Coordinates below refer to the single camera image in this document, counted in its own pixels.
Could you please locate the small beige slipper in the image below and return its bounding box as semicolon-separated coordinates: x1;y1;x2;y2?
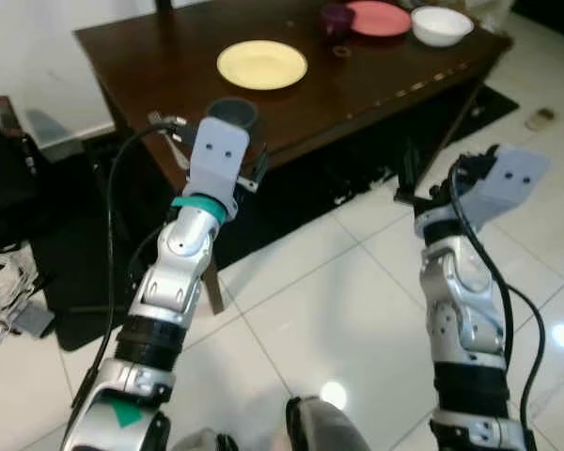
526;108;556;132

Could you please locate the pink plate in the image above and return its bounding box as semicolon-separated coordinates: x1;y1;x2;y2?
346;1;413;39

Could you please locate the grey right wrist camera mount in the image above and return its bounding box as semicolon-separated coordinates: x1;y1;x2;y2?
468;146;552;228

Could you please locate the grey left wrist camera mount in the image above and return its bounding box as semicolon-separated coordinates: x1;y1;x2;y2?
183;117;252;219

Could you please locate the white bowl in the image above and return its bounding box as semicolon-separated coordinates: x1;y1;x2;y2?
411;7;475;48

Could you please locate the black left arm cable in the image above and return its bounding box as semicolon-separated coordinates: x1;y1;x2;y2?
68;113;191;419

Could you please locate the black bag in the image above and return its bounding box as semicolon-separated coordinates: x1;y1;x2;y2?
0;94;40;255

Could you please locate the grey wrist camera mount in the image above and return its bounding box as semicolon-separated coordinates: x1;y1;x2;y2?
468;146;552;228
183;117;252;219

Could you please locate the grey right robot leg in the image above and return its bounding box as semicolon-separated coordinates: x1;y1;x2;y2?
285;396;369;451

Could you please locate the purple cup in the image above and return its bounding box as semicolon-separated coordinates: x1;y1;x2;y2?
321;4;355;39

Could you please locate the white cable bundle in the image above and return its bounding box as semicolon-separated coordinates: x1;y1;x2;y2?
0;246;40;325

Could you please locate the yellow plate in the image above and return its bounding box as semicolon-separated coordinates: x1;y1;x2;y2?
216;40;309;92

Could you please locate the dark brown wooden table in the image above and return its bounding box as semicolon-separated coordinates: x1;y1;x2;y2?
73;0;514;316

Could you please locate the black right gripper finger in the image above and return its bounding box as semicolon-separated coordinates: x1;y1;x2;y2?
395;141;424;206

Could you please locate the dark grey cup with handle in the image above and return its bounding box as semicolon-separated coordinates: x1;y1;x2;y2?
208;97;260;134

